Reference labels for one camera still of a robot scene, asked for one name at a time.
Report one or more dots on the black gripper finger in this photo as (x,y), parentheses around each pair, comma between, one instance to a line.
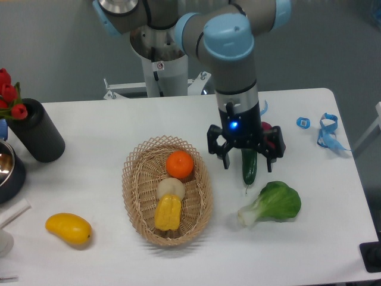
(271,155)
(221,151)

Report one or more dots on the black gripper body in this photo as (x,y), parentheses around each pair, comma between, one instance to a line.
(241,129)

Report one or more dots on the yellow bell pepper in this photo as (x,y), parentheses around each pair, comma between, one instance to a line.
(168,213)

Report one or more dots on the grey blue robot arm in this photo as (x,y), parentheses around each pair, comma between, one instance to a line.
(223,41)

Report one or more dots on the woven wicker basket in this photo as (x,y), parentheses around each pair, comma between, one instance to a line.
(144,169)

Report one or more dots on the purple sweet potato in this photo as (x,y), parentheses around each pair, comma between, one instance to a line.
(274,138)

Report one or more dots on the green cucumber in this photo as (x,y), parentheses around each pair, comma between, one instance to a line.
(249,165)

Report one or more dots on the blue curved band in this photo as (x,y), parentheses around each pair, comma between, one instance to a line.
(263,107)

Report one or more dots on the blue round tag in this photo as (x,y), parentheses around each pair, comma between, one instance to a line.
(303,122)

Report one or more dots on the orange tangerine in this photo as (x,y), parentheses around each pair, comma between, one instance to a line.
(179,164)

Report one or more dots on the green bok choy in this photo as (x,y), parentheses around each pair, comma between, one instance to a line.
(275,201)

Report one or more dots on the white furniture edge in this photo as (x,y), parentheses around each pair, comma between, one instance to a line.
(370,134)

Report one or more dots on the black device at edge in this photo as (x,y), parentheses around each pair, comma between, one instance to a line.
(370,253)

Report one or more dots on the yellow mango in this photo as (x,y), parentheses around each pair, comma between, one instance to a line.
(71,228)

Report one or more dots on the black cylindrical vase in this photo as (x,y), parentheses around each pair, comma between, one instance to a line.
(38,133)

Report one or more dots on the dark metal bowl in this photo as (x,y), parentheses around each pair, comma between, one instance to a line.
(13,172)

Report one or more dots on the red tulip bouquet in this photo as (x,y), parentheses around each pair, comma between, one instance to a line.
(12,107)

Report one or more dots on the white stand object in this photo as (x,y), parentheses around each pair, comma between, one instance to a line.
(7,217)

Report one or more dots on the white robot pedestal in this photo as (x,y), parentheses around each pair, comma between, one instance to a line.
(165,65)

